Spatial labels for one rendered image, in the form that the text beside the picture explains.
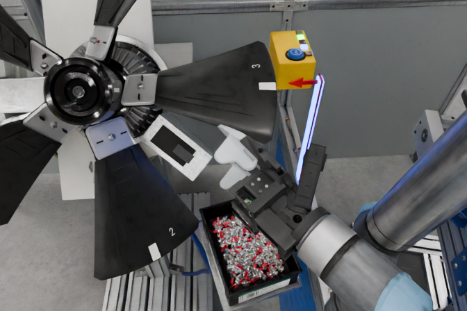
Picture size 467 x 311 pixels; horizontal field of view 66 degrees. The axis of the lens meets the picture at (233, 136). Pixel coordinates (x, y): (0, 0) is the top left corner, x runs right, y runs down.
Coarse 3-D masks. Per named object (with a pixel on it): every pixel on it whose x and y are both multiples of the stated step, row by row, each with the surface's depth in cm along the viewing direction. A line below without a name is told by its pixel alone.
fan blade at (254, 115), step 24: (240, 48) 73; (264, 48) 73; (168, 72) 71; (192, 72) 70; (216, 72) 70; (240, 72) 70; (264, 72) 70; (168, 96) 66; (192, 96) 66; (216, 96) 67; (240, 96) 67; (264, 96) 67; (216, 120) 65; (240, 120) 65; (264, 120) 66
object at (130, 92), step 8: (128, 80) 70; (136, 80) 70; (144, 80) 70; (152, 80) 70; (128, 88) 69; (136, 88) 69; (152, 88) 69; (128, 96) 67; (136, 96) 67; (144, 96) 67; (152, 96) 67; (128, 104) 66; (136, 104) 66; (144, 104) 66
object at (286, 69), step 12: (276, 36) 102; (288, 36) 102; (276, 48) 98; (288, 48) 98; (300, 48) 98; (276, 60) 96; (288, 60) 94; (300, 60) 94; (312, 60) 94; (276, 72) 97; (288, 72) 95; (300, 72) 95; (312, 72) 96; (288, 84) 98
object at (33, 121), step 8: (40, 112) 65; (48, 112) 66; (24, 120) 65; (32, 120) 66; (40, 120) 67; (48, 120) 67; (56, 120) 68; (32, 128) 67; (40, 128) 68; (48, 128) 69; (56, 128) 70; (64, 128) 71; (72, 128) 72; (48, 136) 70; (56, 136) 71; (64, 136) 72
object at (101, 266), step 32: (128, 160) 70; (96, 192) 66; (128, 192) 69; (160, 192) 74; (96, 224) 65; (128, 224) 68; (160, 224) 73; (192, 224) 77; (96, 256) 66; (128, 256) 68
